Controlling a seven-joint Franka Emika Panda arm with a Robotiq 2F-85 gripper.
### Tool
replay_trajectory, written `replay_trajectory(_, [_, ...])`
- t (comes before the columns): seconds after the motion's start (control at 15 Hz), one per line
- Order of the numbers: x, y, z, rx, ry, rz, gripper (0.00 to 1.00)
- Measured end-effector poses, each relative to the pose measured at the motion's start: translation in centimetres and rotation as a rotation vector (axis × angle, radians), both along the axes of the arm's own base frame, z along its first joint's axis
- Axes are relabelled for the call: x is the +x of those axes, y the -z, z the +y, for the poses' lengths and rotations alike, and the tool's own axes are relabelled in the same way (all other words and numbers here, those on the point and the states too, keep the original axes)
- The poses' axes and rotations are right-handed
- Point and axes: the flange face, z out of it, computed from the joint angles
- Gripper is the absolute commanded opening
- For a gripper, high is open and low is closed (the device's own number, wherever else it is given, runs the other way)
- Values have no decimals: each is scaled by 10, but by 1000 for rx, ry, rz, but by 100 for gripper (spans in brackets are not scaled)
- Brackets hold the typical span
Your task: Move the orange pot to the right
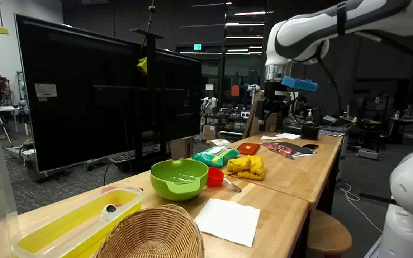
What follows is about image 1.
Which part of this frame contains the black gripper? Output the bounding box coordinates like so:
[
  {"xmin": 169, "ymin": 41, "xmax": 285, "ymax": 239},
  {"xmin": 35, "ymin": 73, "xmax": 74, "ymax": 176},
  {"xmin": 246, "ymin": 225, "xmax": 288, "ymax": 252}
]
[{"xmin": 263, "ymin": 81, "xmax": 291, "ymax": 117}]

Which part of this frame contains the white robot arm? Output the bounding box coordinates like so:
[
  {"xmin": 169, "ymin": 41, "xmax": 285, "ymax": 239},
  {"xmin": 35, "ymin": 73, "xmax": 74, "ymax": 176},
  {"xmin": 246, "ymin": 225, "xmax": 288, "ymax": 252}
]
[{"xmin": 265, "ymin": 0, "xmax": 413, "ymax": 258}]

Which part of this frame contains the white paper sheet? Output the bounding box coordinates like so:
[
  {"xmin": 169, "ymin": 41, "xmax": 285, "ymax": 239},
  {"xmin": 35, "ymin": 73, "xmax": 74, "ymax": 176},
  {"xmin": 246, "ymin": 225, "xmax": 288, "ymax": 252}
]
[{"xmin": 261, "ymin": 133, "xmax": 299, "ymax": 140}]

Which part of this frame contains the red flat square item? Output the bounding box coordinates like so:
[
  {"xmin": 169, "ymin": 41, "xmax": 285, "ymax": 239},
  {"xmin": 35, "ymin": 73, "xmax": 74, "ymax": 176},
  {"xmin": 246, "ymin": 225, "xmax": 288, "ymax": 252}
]
[{"xmin": 236, "ymin": 143, "xmax": 259, "ymax": 154}]

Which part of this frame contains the black smartphone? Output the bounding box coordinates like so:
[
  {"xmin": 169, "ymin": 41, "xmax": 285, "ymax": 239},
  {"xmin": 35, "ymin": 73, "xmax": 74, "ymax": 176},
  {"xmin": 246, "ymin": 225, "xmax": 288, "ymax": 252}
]
[{"xmin": 302, "ymin": 143, "xmax": 318, "ymax": 150}]

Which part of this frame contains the yellow crumpled cloth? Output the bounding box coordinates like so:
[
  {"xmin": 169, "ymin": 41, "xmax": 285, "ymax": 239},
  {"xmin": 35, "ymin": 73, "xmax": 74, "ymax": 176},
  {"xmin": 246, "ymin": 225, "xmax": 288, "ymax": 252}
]
[{"xmin": 226, "ymin": 154, "xmax": 265, "ymax": 180}]

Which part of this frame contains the green wet wipes pack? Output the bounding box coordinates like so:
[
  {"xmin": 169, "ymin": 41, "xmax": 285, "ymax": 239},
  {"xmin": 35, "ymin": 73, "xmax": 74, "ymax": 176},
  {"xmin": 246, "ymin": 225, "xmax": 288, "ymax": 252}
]
[{"xmin": 193, "ymin": 146, "xmax": 239, "ymax": 167}]

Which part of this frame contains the green plastic bowl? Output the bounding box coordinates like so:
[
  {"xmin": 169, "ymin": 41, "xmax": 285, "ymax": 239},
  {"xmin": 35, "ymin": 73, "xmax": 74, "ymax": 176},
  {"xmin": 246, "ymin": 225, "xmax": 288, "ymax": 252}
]
[{"xmin": 150, "ymin": 159, "xmax": 207, "ymax": 200}]

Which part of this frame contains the white paper napkin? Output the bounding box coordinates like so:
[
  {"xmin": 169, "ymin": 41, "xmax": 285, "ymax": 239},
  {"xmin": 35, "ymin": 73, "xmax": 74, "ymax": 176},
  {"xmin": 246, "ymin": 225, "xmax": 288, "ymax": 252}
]
[{"xmin": 195, "ymin": 197, "xmax": 261, "ymax": 247}]

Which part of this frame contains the round wooden stool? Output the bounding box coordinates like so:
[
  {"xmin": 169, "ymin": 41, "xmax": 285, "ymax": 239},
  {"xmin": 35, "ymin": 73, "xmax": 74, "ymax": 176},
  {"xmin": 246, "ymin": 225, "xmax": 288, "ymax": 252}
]
[{"xmin": 306, "ymin": 210, "xmax": 352, "ymax": 258}]

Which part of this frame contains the wicker basket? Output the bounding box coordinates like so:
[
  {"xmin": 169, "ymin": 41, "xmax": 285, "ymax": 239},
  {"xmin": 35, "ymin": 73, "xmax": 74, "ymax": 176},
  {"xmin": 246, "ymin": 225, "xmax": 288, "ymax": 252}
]
[{"xmin": 96, "ymin": 203, "xmax": 205, "ymax": 258}]

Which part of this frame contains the large black monitor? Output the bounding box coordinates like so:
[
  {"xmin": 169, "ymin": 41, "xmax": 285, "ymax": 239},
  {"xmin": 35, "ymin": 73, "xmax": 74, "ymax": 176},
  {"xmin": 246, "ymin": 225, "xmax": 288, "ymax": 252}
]
[{"xmin": 15, "ymin": 14, "xmax": 202, "ymax": 173}]

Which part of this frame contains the yellow clear plastic container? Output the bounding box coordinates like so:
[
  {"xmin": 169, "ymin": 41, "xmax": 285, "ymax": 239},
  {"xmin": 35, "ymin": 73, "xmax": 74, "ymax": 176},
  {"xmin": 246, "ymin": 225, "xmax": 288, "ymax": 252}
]
[{"xmin": 14, "ymin": 186, "xmax": 143, "ymax": 258}]

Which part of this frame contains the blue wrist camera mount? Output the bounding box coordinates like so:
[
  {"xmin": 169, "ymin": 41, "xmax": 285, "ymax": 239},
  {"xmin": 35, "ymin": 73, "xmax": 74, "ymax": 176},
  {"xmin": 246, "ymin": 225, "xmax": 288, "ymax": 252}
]
[{"xmin": 281, "ymin": 75, "xmax": 318, "ymax": 91}]

